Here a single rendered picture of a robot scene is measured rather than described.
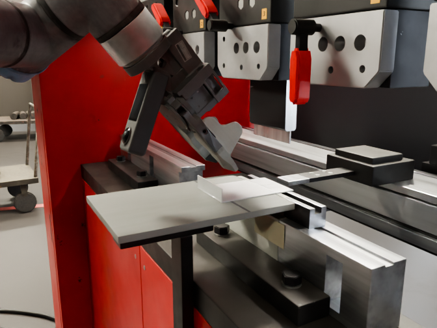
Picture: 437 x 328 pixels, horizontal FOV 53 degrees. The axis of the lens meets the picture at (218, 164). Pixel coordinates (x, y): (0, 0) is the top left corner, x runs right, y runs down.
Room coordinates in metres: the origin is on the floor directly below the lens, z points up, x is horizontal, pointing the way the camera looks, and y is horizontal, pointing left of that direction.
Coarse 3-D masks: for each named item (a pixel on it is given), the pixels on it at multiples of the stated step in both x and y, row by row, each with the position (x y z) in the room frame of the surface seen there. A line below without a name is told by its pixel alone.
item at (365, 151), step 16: (336, 160) 0.82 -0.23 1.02; (352, 160) 0.78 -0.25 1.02; (368, 160) 0.76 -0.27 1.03; (384, 160) 0.77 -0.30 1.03; (400, 160) 0.78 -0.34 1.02; (288, 176) 0.74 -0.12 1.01; (304, 176) 0.74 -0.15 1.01; (320, 176) 0.74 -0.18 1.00; (336, 176) 0.75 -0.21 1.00; (352, 176) 0.78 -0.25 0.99; (368, 176) 0.75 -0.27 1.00; (384, 176) 0.75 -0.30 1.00; (400, 176) 0.77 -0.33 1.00
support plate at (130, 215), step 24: (120, 192) 0.66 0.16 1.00; (144, 192) 0.66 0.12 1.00; (168, 192) 0.66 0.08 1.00; (192, 192) 0.66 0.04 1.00; (120, 216) 0.55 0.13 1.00; (144, 216) 0.55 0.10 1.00; (168, 216) 0.55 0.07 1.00; (192, 216) 0.55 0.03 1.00; (216, 216) 0.55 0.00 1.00; (240, 216) 0.56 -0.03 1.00; (120, 240) 0.48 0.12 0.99
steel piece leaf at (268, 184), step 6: (252, 180) 0.72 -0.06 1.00; (258, 180) 0.72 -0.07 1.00; (264, 180) 0.72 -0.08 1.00; (270, 180) 0.72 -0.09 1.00; (264, 186) 0.68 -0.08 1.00; (270, 186) 0.68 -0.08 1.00; (276, 186) 0.68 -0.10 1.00; (282, 186) 0.68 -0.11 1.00; (276, 192) 0.65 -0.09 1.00; (282, 192) 0.66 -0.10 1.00
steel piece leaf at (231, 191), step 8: (200, 176) 0.67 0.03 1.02; (200, 184) 0.67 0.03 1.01; (208, 184) 0.65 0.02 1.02; (216, 184) 0.70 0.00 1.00; (224, 184) 0.70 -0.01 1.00; (232, 184) 0.70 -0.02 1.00; (240, 184) 0.70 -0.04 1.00; (248, 184) 0.70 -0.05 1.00; (256, 184) 0.70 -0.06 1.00; (208, 192) 0.65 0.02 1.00; (216, 192) 0.62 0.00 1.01; (224, 192) 0.65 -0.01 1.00; (232, 192) 0.65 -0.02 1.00; (240, 192) 0.65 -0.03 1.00; (248, 192) 0.65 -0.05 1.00; (256, 192) 0.65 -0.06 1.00; (264, 192) 0.65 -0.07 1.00; (272, 192) 0.65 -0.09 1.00; (224, 200) 0.61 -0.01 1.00; (232, 200) 0.61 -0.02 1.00
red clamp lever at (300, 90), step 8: (288, 24) 0.52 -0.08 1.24; (296, 24) 0.51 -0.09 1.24; (304, 24) 0.51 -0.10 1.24; (312, 24) 0.52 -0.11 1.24; (320, 24) 0.53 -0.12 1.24; (296, 32) 0.51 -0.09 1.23; (304, 32) 0.52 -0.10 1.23; (312, 32) 0.52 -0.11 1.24; (296, 40) 0.52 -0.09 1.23; (304, 40) 0.52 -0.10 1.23; (296, 48) 0.52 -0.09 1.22; (304, 48) 0.52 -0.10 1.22; (296, 56) 0.51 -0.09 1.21; (304, 56) 0.52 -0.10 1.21; (296, 64) 0.51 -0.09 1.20; (304, 64) 0.51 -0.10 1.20; (296, 72) 0.51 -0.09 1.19; (304, 72) 0.52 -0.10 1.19; (296, 80) 0.51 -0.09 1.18; (304, 80) 0.52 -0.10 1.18; (296, 88) 0.51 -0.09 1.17; (304, 88) 0.52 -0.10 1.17; (296, 96) 0.51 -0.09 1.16; (304, 96) 0.52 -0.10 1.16; (296, 104) 0.52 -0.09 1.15
